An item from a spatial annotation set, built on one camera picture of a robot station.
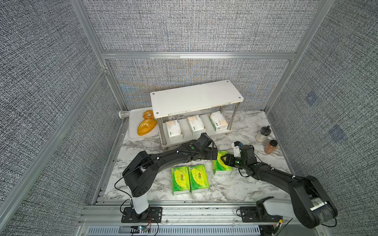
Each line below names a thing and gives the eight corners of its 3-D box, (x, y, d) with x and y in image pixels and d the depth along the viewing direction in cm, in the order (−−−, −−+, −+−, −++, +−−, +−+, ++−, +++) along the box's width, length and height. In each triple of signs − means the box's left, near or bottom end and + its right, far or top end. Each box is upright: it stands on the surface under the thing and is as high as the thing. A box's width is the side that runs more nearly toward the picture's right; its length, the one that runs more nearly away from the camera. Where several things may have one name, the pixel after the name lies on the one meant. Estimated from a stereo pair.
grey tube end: (118, 118, 117) (116, 116, 115) (120, 112, 121) (119, 110, 119) (127, 118, 117) (126, 116, 114) (130, 112, 121) (129, 110, 119)
